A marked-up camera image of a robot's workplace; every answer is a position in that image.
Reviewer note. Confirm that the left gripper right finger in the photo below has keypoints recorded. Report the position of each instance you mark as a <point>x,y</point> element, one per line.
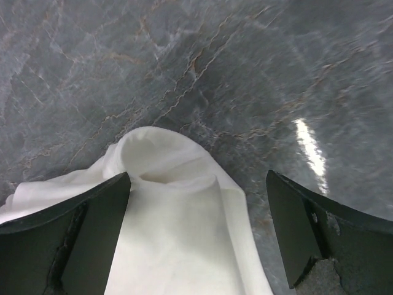
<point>327,247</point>

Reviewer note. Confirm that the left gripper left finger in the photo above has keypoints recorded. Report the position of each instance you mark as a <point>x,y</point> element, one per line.
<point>67,248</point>

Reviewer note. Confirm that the white t shirt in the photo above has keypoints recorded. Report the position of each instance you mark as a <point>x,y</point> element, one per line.
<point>186,228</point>

